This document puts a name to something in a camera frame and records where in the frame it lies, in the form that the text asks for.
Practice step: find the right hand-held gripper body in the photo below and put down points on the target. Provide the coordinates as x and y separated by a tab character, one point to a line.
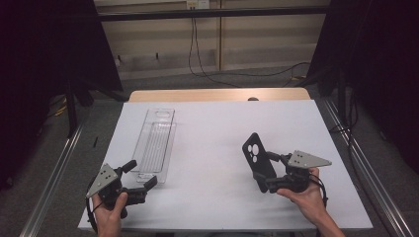
306	159

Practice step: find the clear plastic tray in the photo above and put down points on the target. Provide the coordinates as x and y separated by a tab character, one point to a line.
154	144

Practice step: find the person's left hand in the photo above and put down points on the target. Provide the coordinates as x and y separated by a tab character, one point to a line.
110	220

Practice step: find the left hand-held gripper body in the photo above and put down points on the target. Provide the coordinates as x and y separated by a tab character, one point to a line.
107	184

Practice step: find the metal floor rail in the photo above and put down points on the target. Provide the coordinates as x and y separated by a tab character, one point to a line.
372	177
49	187

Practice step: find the person's right hand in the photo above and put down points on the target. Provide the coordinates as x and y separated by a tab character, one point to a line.
309	200

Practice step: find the black phone case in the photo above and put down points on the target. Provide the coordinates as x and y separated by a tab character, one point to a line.
260	161

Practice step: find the wooden table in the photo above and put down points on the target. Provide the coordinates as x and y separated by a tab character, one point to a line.
197	94

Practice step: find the black horizontal bar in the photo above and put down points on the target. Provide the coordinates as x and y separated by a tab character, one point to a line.
197	14

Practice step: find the white wall socket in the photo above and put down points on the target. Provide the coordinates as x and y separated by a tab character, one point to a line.
197	4

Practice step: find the white table sheet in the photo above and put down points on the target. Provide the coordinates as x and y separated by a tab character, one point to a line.
204	204

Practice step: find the black metal stand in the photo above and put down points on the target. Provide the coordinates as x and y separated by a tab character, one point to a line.
70	112

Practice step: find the dark curtain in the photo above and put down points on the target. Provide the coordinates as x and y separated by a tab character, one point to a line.
39	65
378	65

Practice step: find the small black floor object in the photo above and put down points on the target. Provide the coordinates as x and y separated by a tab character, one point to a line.
95	142

